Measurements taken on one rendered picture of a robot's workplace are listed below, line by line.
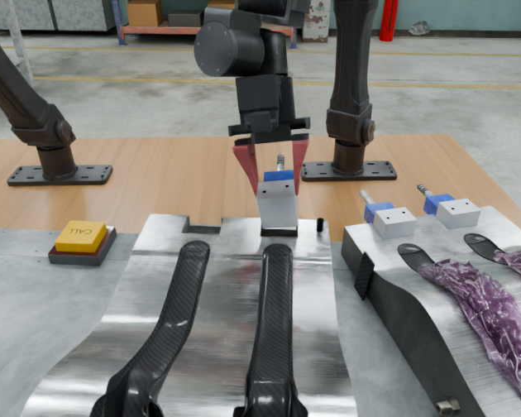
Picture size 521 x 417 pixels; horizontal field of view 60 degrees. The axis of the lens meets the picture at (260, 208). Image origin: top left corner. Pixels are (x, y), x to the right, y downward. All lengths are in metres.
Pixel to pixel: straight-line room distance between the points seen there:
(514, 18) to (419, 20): 1.10
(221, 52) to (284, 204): 0.21
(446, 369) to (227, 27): 0.42
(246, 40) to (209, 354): 0.33
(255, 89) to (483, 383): 0.37
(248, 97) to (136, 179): 0.52
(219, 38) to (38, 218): 0.53
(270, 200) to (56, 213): 0.46
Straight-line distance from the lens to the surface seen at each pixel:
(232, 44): 0.50
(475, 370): 0.52
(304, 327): 0.50
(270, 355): 0.46
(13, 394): 0.62
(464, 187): 0.99
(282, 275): 0.57
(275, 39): 0.58
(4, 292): 0.76
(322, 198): 0.88
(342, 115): 0.87
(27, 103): 0.89
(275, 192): 0.59
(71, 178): 0.99
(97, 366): 0.44
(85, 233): 0.76
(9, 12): 4.39
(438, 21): 6.20
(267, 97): 0.49
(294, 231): 0.65
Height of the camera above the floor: 1.26
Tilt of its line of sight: 33 degrees down
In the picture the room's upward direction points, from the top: straight up
